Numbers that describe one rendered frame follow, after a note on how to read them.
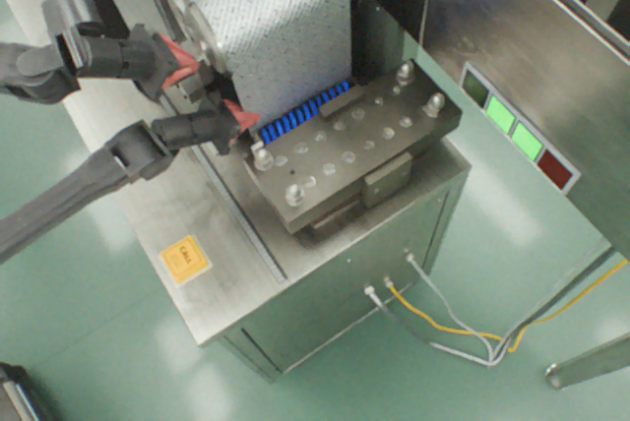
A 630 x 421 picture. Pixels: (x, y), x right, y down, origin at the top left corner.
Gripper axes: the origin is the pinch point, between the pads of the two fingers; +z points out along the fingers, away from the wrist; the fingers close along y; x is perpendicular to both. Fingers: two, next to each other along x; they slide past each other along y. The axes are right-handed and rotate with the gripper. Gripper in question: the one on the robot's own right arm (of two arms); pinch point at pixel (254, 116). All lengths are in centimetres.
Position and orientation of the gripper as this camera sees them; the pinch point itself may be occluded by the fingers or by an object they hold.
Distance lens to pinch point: 108.8
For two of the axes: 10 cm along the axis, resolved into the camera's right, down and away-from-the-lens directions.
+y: 5.5, 7.4, -3.9
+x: 3.6, -6.3, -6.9
